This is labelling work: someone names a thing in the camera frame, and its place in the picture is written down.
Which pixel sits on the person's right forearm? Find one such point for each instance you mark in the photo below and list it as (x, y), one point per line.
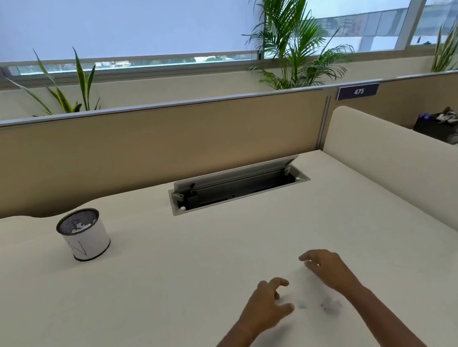
(383, 318)

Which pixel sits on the paper scraps in bin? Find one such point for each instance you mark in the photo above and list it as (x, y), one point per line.
(78, 225)

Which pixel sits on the dark blue label plate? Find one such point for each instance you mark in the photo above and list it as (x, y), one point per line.
(358, 91)

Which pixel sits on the black desk organizer box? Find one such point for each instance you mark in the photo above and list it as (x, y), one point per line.
(438, 129)

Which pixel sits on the small spiky green plant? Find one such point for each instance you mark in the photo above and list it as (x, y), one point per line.
(446, 50)

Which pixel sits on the person's left hand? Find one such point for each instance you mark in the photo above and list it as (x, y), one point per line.
(259, 309)

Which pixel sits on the person's right hand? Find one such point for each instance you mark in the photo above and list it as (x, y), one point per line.
(335, 270)

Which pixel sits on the tan desk partition panel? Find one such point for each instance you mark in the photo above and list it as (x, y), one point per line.
(149, 151)

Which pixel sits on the white roller window blind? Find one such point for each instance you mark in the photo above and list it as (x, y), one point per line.
(115, 24)

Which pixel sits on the white rounded side divider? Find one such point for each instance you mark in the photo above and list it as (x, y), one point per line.
(399, 165)

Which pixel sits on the person's right thumb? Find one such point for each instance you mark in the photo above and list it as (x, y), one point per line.
(314, 269)

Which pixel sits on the purple item in organizer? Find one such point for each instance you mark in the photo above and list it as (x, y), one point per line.
(424, 116)

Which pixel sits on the grey window frame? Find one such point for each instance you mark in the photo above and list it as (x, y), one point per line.
(415, 1)

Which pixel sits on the green palm plant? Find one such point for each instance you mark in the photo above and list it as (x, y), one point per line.
(288, 38)

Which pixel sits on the person's left thumb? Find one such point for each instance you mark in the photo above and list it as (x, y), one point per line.
(284, 310)

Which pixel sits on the snake plant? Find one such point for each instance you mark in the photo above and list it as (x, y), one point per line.
(63, 95)

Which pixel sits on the white cylindrical mesh bin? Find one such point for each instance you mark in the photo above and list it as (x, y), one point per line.
(87, 243)

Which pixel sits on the tan neighbouring partition panel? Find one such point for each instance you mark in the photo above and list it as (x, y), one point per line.
(421, 98)

